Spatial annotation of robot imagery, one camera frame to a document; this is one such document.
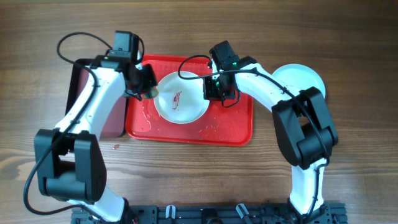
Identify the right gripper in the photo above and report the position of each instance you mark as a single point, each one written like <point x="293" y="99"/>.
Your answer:
<point x="211" y="94"/>

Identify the red plastic tray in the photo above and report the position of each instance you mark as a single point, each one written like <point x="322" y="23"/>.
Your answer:
<point x="227" y="124"/>

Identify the green yellow sponge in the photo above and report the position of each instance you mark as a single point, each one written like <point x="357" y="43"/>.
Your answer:
<point x="152" y="93"/>

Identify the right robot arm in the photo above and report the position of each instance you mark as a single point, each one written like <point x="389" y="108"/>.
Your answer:
<point x="303" y="124"/>

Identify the light blue plate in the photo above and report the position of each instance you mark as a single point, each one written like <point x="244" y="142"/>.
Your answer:
<point x="300" y="76"/>

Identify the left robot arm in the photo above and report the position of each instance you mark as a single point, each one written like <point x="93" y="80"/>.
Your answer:
<point x="69" y="165"/>

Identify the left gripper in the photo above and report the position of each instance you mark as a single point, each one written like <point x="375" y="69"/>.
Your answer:
<point x="152" y="82"/>

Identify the white plate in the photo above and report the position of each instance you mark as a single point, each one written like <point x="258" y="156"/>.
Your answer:
<point x="180" y="99"/>

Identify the black tray with water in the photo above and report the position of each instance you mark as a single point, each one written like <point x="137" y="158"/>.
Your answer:
<point x="114" y="125"/>

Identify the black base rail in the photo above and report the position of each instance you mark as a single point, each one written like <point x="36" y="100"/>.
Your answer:
<point x="267" y="213"/>

